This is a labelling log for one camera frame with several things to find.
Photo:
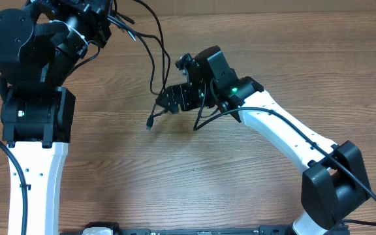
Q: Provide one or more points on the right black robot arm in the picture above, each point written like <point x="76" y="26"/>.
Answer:
<point x="334" y="177"/>

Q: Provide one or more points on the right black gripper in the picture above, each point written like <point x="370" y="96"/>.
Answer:
<point x="173" y="107"/>

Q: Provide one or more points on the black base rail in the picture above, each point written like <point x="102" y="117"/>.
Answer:
<point x="113" y="228"/>

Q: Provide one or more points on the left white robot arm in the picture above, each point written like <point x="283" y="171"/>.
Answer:
<point x="41" y="45"/>

